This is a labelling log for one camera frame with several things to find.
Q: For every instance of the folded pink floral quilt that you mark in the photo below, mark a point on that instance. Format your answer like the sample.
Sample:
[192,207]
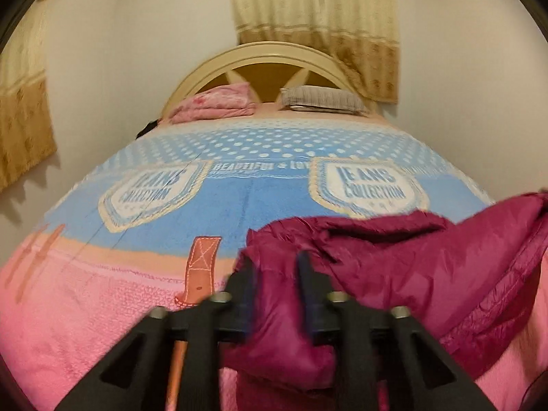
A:
[214,102]

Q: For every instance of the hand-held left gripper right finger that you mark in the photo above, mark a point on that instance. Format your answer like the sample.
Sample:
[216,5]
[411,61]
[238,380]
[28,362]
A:
[312,308]

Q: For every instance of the pink and blue printed blanket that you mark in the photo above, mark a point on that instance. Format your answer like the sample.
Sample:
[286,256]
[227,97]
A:
[107,244]

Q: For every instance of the dark object beside bed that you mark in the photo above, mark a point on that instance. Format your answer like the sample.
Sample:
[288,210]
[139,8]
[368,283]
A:
[147,129]

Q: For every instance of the wide beige floral curtain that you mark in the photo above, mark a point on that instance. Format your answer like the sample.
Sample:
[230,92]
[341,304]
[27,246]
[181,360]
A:
[21,115]

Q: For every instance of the magenta quilted puffer jacket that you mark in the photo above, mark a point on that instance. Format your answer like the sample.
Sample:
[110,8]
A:
[406,257]

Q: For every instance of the striped pillow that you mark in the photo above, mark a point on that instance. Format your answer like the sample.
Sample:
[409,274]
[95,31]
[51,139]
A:
[321,98]

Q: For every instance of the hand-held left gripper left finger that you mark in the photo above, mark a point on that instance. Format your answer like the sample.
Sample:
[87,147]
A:
[246,304]

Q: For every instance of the cream wooden headboard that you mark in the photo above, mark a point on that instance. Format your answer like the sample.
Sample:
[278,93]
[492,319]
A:
[205,66]

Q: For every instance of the beige floral curtain panel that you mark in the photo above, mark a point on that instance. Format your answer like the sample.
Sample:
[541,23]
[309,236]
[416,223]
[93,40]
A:
[274,4]
[368,30]

